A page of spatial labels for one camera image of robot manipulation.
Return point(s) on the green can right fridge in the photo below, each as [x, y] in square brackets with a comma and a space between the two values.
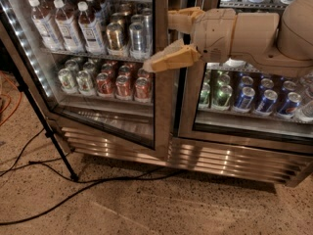
[204, 96]

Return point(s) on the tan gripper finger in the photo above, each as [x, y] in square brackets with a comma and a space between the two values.
[177, 55]
[184, 19]

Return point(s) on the green white soda can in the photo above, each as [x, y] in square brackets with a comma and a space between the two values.
[67, 81]

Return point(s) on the right tea bottle white cap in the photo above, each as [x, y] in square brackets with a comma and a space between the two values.
[90, 28]

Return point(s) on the red soda can left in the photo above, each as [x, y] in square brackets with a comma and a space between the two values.
[104, 85]

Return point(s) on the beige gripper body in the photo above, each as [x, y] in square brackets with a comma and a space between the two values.
[214, 33]

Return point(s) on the blue soda can right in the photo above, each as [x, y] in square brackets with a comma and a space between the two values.
[289, 105]

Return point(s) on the middle tea bottle white cap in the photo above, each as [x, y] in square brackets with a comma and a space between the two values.
[66, 21]

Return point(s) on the red soda can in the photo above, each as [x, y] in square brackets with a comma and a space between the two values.
[123, 87]
[142, 90]
[104, 85]

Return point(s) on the left tea bottle white cap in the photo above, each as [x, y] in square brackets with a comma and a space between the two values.
[46, 26]

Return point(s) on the red soda can right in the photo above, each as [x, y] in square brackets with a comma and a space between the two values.
[142, 90]

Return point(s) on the tea bottle white cap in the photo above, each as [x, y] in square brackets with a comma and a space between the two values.
[66, 21]
[90, 28]
[46, 26]

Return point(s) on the red soda can middle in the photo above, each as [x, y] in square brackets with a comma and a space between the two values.
[123, 87]

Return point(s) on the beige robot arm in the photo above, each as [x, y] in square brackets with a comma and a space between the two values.
[279, 44]

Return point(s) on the white sparkling can middle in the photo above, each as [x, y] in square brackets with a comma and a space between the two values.
[235, 63]

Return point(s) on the blue soda can left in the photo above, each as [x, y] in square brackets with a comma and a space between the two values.
[244, 100]

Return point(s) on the silver tall can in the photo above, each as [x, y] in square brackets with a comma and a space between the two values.
[140, 40]

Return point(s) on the glass fridge door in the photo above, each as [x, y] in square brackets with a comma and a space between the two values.
[144, 124]
[248, 129]

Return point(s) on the gold tall can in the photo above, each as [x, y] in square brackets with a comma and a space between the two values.
[116, 39]

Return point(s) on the steel fridge bottom grille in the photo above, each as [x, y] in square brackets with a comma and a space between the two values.
[220, 159]

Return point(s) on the blue soda can middle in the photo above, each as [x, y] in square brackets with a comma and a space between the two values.
[265, 105]

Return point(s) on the blue soda can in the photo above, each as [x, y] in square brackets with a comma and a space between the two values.
[289, 105]
[244, 100]
[265, 105]

